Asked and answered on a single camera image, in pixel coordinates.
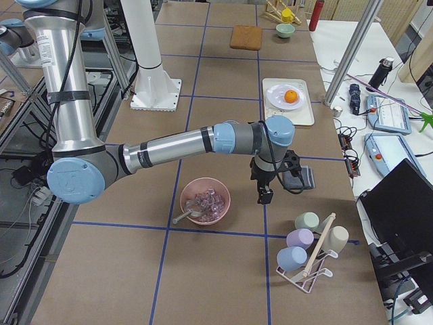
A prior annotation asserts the wooden rack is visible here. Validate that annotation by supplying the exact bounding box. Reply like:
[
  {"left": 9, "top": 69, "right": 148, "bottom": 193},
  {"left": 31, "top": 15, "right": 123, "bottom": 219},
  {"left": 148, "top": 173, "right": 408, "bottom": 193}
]
[{"left": 264, "top": 0, "right": 302, "bottom": 25}]

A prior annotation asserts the pink bowl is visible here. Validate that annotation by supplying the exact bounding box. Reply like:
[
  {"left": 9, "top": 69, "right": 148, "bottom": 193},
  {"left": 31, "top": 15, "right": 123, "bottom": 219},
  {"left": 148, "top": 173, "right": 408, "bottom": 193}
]
[{"left": 180, "top": 177, "right": 231, "bottom": 225}]

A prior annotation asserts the yellow cup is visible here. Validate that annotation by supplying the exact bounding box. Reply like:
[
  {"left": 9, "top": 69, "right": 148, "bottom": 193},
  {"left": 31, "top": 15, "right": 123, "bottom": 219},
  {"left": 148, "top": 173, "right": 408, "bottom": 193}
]
[{"left": 281, "top": 8, "right": 295, "bottom": 24}]

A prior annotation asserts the upper teach pendant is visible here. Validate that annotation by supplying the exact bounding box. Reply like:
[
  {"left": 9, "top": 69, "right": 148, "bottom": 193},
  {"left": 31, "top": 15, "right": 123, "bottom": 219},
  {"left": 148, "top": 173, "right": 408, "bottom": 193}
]
[{"left": 367, "top": 95, "right": 412, "bottom": 135}]

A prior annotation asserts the cream bear serving tray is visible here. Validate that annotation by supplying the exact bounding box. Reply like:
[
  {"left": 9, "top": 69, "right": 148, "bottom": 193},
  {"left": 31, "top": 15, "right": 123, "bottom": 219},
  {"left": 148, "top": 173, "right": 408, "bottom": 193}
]
[{"left": 262, "top": 78, "right": 315, "bottom": 126}]

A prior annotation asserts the blue cup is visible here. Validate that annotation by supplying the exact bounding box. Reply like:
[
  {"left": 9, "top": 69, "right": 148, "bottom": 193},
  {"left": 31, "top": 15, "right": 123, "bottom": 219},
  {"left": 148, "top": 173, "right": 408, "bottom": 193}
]
[{"left": 277, "top": 246, "right": 308, "bottom": 272}]

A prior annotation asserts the aluminium frame post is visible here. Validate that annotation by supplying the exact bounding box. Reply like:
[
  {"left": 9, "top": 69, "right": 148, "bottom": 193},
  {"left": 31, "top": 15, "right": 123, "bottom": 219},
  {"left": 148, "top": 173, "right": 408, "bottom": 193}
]
[{"left": 324, "top": 0, "right": 383, "bottom": 106}]

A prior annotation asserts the black thermos bottle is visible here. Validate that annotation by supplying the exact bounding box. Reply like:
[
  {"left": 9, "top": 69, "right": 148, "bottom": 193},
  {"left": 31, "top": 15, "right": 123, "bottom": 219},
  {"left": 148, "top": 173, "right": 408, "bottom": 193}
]
[{"left": 367, "top": 57, "right": 394, "bottom": 92}]

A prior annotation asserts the sage green cup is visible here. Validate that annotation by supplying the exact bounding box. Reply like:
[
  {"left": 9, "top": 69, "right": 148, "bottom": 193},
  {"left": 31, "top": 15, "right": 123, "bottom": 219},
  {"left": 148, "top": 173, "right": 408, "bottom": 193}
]
[{"left": 294, "top": 211, "right": 319, "bottom": 232}]

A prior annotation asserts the white wire cup rack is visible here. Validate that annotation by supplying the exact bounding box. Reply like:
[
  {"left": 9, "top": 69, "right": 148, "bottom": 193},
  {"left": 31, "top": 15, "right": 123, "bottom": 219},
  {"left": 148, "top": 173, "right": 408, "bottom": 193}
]
[{"left": 275, "top": 219, "right": 342, "bottom": 294}]

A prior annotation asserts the orange fruit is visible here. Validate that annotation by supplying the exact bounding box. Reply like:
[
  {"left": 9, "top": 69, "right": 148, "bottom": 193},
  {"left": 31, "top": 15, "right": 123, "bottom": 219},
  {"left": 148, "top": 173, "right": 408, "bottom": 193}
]
[{"left": 284, "top": 89, "right": 298, "bottom": 104}]

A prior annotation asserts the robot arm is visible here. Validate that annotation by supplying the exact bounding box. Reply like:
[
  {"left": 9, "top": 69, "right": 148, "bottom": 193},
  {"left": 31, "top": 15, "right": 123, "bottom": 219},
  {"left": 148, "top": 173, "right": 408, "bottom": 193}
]
[{"left": 21, "top": 1, "right": 295, "bottom": 204}]

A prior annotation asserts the purple cup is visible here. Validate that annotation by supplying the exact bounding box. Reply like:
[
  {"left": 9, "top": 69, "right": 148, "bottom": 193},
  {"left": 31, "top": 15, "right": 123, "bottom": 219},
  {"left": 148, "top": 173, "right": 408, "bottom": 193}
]
[{"left": 286, "top": 228, "right": 314, "bottom": 250}]

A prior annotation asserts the folded dark umbrella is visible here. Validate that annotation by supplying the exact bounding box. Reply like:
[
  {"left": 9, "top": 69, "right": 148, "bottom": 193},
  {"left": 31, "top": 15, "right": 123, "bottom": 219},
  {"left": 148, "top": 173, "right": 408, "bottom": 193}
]
[{"left": 349, "top": 83, "right": 361, "bottom": 115}]

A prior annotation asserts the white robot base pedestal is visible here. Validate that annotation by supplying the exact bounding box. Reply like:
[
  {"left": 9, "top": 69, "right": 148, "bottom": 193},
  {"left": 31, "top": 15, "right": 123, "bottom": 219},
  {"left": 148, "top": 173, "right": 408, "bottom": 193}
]
[{"left": 121, "top": 0, "right": 182, "bottom": 112}]

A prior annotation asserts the white round plate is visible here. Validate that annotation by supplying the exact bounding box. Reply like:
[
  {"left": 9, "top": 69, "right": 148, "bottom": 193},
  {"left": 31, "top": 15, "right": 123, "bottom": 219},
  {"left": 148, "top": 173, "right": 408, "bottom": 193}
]
[{"left": 266, "top": 83, "right": 306, "bottom": 111}]

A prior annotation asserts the wooden cutting board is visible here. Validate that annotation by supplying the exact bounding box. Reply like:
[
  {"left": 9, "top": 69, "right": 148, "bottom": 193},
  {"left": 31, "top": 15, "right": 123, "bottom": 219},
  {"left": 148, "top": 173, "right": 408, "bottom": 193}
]
[{"left": 229, "top": 25, "right": 263, "bottom": 51}]

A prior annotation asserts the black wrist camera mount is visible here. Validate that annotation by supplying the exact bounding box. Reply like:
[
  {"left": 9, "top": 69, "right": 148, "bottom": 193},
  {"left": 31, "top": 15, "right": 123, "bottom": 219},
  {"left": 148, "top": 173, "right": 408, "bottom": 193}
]
[{"left": 280, "top": 150, "right": 302, "bottom": 177}]

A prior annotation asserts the folded grey cloth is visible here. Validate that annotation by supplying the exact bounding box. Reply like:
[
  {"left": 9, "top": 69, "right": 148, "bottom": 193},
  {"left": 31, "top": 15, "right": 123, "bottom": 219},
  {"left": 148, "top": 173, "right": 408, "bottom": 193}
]
[{"left": 282, "top": 166, "right": 315, "bottom": 190}]

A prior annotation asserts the red bottle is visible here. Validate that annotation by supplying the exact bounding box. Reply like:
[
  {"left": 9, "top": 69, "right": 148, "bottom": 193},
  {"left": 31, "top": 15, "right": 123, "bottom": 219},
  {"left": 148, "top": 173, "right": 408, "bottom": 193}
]
[{"left": 309, "top": 0, "right": 325, "bottom": 32}]

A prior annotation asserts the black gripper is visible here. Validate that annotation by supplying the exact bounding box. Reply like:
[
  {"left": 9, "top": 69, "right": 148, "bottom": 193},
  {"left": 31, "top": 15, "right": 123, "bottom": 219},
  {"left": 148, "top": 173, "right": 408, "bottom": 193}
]
[{"left": 250, "top": 158, "right": 277, "bottom": 204}]

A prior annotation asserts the beige cup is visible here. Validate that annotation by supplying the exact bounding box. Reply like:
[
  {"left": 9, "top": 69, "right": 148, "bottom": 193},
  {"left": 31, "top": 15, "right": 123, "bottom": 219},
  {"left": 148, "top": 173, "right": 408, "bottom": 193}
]
[{"left": 321, "top": 226, "right": 349, "bottom": 253}]

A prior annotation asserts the black laptop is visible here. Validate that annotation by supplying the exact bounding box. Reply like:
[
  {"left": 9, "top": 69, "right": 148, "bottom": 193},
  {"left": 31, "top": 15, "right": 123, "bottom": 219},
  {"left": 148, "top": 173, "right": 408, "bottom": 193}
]
[{"left": 358, "top": 157, "right": 433, "bottom": 251}]

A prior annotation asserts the metal scoop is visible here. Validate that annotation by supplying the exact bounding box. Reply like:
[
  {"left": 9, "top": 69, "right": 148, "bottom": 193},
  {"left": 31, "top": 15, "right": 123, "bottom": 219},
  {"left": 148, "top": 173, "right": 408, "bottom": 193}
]
[{"left": 172, "top": 200, "right": 204, "bottom": 224}]

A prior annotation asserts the ice cubes pile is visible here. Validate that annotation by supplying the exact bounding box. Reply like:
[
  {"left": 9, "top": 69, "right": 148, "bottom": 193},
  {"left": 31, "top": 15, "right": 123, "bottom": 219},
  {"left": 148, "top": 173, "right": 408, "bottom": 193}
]
[{"left": 191, "top": 189, "right": 227, "bottom": 223}]

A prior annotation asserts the wooden rack handle rod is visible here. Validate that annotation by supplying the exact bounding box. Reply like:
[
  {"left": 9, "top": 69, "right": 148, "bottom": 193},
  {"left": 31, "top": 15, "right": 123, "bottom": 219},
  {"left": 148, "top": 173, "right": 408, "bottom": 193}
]
[{"left": 302, "top": 213, "right": 336, "bottom": 278}]

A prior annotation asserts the teach pendant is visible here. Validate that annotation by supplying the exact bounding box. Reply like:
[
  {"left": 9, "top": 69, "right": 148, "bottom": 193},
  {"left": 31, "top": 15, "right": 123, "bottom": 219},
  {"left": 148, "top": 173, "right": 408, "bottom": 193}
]
[
  {"left": 364, "top": 133, "right": 426, "bottom": 177},
  {"left": 367, "top": 95, "right": 412, "bottom": 135}
]

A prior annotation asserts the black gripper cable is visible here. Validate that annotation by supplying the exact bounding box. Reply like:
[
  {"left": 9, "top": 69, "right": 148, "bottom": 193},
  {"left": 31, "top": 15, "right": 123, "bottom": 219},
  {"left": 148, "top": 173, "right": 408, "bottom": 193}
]
[{"left": 258, "top": 120, "right": 305, "bottom": 195}]

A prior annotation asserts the green bowl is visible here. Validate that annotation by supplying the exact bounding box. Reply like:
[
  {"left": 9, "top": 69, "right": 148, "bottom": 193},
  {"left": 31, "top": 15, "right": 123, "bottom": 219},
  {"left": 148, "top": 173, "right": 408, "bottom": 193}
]
[{"left": 275, "top": 23, "right": 296, "bottom": 39}]

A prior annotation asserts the lower teach pendant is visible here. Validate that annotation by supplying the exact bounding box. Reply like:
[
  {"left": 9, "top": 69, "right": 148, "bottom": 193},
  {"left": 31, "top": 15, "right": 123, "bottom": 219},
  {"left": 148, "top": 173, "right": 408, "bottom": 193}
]
[{"left": 364, "top": 133, "right": 426, "bottom": 177}]

